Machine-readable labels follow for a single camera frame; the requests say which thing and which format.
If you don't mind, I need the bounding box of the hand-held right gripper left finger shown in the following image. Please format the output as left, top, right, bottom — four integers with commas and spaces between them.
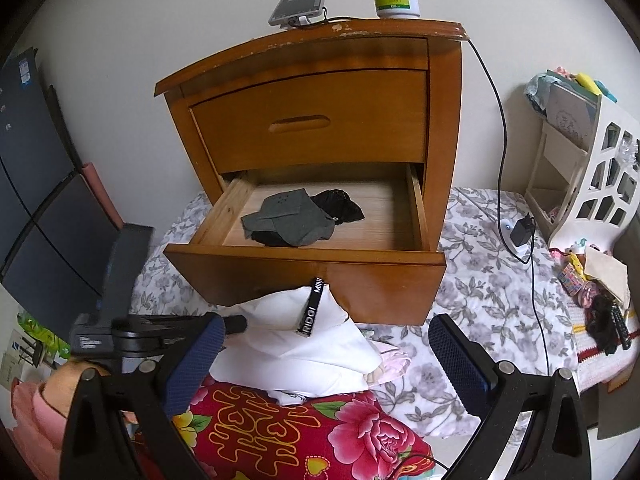
60, 311, 226, 480

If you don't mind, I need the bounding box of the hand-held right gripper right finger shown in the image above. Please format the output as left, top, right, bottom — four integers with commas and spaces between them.
428, 314, 594, 480

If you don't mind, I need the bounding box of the pink underwear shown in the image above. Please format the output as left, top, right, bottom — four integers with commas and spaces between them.
367, 340, 414, 387

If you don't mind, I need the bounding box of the white underwear with black waistband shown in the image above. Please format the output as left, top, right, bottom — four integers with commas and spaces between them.
209, 285, 383, 393

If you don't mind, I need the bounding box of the wooden drawer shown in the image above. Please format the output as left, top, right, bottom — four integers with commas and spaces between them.
165, 162, 447, 328
190, 69, 430, 176

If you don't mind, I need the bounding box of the grey underwear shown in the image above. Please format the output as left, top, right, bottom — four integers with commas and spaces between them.
241, 187, 336, 248

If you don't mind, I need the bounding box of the black lace underwear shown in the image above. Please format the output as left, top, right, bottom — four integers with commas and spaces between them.
250, 189, 366, 247

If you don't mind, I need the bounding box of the person's left forearm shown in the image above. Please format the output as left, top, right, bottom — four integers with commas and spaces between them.
10, 375, 138, 443

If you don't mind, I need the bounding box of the closed wooden drawer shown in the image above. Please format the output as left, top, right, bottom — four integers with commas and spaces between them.
190, 69, 430, 176

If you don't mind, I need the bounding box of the person's left hand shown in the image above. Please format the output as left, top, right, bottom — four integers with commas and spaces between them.
50, 358, 113, 386

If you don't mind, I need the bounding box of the grey floral bedsheet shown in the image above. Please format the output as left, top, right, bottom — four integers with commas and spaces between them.
127, 187, 601, 441

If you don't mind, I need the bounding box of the pink board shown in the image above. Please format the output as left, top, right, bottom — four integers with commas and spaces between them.
82, 162, 126, 231

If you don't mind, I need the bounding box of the dark blue cabinet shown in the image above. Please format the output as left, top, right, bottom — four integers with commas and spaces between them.
0, 47, 126, 333

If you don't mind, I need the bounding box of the red floral blanket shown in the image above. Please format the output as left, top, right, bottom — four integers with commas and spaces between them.
125, 380, 436, 480

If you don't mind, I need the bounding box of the pile of small toys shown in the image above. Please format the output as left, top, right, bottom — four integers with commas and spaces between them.
550, 242, 601, 311

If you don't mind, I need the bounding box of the black power adapter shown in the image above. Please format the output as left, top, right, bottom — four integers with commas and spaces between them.
510, 214, 537, 247

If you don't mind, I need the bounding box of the black fuzzy cloth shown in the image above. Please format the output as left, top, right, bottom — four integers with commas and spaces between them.
585, 295, 622, 356

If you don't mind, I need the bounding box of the beige cloth pouch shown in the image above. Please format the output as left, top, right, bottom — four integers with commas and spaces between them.
582, 245, 629, 306

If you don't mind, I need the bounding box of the wooden nightstand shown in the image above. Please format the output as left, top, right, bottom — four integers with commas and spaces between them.
153, 19, 469, 328

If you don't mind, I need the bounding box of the white cutout storage rack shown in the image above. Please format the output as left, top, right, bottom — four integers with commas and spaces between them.
524, 67, 640, 251

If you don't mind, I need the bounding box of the smartphone on stand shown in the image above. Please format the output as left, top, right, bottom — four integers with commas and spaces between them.
268, 0, 328, 28

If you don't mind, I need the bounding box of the black charging cable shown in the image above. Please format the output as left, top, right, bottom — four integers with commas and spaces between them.
465, 37, 551, 376

